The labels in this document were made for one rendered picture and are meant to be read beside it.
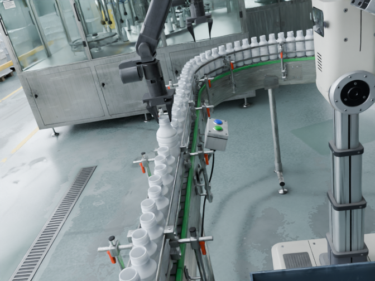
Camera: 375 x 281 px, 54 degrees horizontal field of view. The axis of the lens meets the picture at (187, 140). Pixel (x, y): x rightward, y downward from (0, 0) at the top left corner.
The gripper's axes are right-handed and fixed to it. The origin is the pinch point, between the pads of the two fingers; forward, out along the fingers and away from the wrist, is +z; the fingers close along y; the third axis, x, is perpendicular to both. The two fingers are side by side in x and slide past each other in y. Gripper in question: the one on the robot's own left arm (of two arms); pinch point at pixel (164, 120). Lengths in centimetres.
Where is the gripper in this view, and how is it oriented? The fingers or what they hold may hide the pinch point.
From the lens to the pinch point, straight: 120.9
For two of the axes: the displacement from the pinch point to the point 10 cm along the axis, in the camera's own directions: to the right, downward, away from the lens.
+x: 0.7, -4.5, 8.9
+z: 1.9, 8.8, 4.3
